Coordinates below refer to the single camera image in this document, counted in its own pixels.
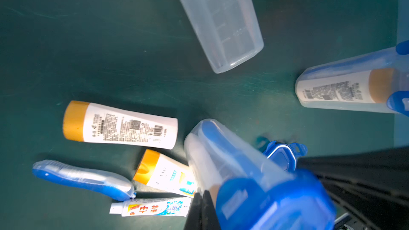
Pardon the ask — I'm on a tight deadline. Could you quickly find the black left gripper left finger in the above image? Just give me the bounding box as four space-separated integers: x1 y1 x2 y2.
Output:
183 193 202 230

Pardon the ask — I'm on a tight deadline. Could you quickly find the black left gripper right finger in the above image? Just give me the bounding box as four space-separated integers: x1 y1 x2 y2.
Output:
201 190 221 230

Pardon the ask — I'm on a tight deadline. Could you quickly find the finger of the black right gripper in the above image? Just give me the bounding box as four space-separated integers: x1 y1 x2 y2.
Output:
297 147 409 230

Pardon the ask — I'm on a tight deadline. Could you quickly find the small white toothpaste tube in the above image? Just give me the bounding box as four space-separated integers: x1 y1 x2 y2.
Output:
109 198 192 217

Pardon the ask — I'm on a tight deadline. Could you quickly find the clear blue-lid container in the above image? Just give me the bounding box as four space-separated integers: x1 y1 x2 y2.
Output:
295 41 409 116
184 119 336 230
180 0 264 73

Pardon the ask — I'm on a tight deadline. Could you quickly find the blue container lid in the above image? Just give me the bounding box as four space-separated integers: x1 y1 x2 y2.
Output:
263 141 308 173

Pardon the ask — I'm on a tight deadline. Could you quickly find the blue travel toothbrush case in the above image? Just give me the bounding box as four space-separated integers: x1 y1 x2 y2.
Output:
33 160 136 201

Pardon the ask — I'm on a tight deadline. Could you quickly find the white orange-cap lotion bottle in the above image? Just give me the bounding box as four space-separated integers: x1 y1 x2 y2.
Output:
63 101 179 150

